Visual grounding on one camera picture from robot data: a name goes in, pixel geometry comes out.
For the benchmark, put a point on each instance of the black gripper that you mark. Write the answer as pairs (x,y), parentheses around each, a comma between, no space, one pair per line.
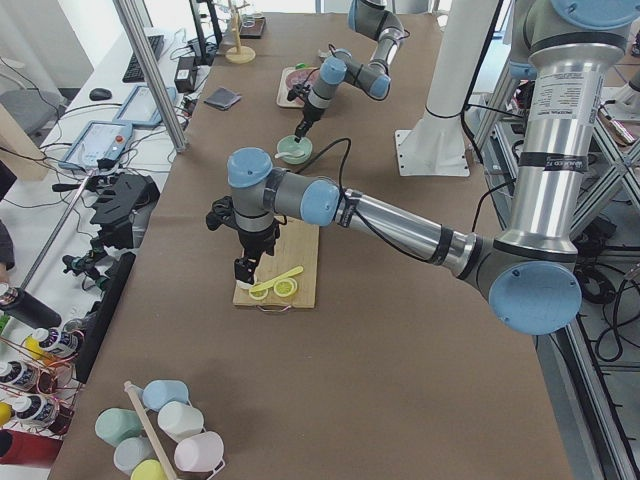
(309,115)
(255,242)

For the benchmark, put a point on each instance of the white ceramic spoon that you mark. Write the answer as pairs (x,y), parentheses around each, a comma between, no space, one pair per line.
(285,155)

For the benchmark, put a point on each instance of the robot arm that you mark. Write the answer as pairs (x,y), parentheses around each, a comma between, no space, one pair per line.
(526,272)
(372,20)

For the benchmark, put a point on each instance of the mint green bowl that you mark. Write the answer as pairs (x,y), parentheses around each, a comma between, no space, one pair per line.
(303,148)

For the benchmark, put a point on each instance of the pink bowl of ice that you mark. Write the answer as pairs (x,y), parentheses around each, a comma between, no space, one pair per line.
(297,80)

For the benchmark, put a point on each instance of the lemon slice upper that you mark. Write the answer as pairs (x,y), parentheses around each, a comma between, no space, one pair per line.
(258,295)

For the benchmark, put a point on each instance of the cream plastic tray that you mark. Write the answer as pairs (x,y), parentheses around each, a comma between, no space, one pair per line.
(281,94)

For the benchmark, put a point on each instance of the bamboo cutting board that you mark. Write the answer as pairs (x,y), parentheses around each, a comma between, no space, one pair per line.
(297,246)

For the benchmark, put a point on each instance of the lemon slice stack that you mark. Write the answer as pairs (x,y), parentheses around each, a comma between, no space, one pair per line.
(286,287)

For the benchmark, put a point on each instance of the yellow plastic knife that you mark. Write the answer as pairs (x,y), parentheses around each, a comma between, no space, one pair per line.
(270,283)

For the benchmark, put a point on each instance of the grey folded cloth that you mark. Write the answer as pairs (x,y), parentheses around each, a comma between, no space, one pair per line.
(223,99)

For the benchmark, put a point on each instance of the wooden cup tree stand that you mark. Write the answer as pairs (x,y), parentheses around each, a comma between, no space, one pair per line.
(238,53)

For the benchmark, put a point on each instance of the black framed tray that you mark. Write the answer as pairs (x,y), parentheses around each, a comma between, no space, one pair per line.
(252,27)

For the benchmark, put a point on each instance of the teach pendant tablet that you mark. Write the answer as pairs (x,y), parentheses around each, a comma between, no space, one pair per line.
(139,109)
(98,148)

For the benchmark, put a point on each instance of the black computer mouse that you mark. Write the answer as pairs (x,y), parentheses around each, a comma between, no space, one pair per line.
(100,94)

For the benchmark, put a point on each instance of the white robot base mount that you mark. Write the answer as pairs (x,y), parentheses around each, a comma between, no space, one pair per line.
(435,146)

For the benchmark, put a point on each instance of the aluminium frame post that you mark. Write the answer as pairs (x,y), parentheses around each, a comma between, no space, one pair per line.
(133,27)

